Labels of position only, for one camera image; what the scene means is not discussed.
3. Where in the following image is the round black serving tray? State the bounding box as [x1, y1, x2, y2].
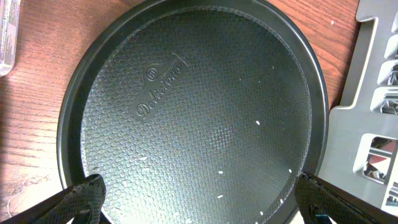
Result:
[57, 1, 328, 223]

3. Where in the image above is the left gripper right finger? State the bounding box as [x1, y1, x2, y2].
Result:
[294, 172, 397, 224]

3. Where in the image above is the clear plastic bin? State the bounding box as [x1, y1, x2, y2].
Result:
[0, 0, 21, 77]

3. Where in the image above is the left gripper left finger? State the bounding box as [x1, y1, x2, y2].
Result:
[3, 174, 106, 224]

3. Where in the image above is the grey dishwasher rack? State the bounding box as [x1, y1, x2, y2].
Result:
[319, 0, 397, 215]

